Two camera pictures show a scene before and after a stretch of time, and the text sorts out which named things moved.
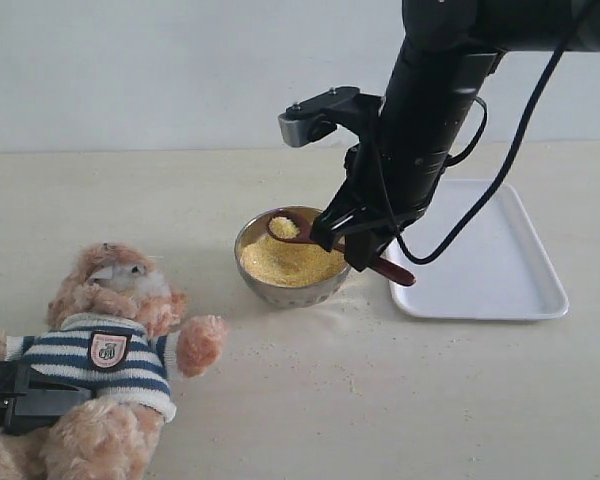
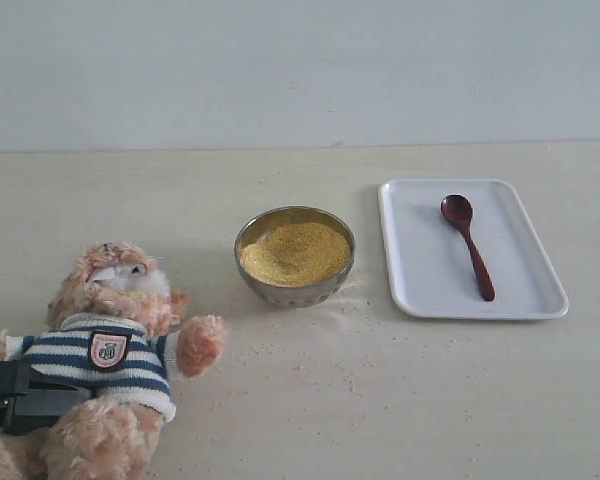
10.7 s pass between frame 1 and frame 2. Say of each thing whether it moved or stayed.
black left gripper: stayed
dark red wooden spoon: moved
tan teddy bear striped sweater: stayed
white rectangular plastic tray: stayed
